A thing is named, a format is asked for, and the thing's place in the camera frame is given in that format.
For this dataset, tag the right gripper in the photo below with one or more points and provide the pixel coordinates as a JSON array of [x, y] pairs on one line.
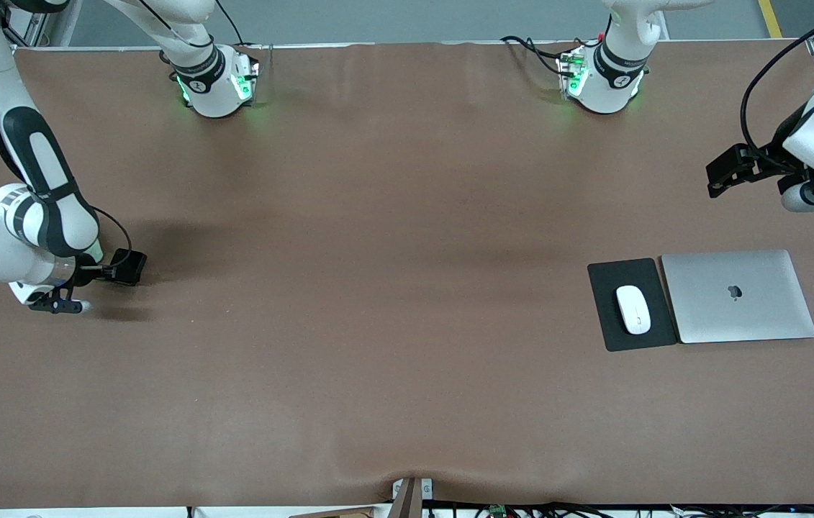
[[123, 267]]

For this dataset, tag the white computer mouse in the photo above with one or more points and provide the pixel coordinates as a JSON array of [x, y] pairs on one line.
[[634, 311]]

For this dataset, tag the black mouse pad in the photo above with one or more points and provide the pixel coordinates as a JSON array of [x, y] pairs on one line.
[[601, 309]]

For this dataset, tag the silver closed laptop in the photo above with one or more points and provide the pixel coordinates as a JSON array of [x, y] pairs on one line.
[[738, 295]]

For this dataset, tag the brown table cover sheet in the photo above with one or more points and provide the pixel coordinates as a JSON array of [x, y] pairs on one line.
[[306, 396]]

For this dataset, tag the green terminal connector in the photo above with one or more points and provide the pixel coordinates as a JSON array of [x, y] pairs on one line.
[[498, 511]]

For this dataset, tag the aluminium profile frame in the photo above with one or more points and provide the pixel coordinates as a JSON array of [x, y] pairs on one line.
[[54, 29]]

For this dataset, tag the brown wooden post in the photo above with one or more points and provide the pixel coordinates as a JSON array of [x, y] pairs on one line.
[[410, 503]]

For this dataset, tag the white metal bracket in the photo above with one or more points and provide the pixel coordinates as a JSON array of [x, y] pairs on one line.
[[427, 489]]

